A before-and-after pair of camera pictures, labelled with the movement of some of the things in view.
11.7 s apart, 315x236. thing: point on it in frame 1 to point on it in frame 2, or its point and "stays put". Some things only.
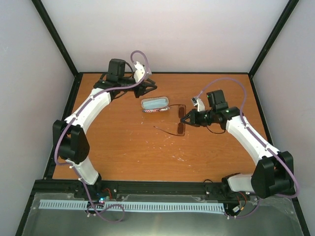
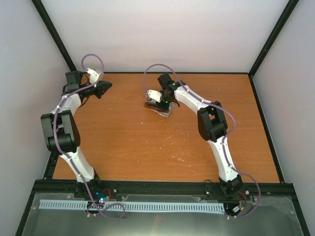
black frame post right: (291, 5) stays put
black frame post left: (60, 44) stays put
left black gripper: (141, 90) to (100, 85)
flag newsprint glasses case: (166, 108) to (157, 109)
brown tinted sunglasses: (180, 126) to (154, 107)
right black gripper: (194, 121) to (166, 107)
